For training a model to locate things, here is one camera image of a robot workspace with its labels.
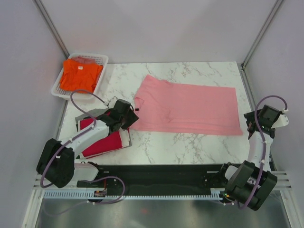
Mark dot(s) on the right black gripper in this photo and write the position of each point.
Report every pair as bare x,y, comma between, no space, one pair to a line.
249,118

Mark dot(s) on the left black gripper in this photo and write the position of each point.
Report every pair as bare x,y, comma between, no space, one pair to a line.
132,118

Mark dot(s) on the pink t shirt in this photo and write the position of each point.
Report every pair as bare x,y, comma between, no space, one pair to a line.
162,106

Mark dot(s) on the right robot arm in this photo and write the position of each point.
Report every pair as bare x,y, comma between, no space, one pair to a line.
252,182

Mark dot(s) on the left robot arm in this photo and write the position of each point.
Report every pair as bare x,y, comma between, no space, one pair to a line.
57,161

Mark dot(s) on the folded white t shirt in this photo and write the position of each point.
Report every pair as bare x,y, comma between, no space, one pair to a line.
126,137

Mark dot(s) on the orange t shirt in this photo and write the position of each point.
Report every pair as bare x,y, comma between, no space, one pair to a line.
79,76

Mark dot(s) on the dark pink shirt in basket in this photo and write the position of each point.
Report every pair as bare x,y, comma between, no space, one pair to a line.
83,60

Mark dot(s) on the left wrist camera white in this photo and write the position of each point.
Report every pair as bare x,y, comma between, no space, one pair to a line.
112,101

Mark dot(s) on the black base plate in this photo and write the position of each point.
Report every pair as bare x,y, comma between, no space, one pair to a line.
165,179

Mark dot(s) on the white slotted cable duct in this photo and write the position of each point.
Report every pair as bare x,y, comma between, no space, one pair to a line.
101,194

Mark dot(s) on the right aluminium frame post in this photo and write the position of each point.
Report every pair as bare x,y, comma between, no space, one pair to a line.
262,32

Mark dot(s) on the aluminium frame post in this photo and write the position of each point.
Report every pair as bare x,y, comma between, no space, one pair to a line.
262,32
51,26

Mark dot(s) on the left aluminium frame post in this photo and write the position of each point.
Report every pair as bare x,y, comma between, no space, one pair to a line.
51,26

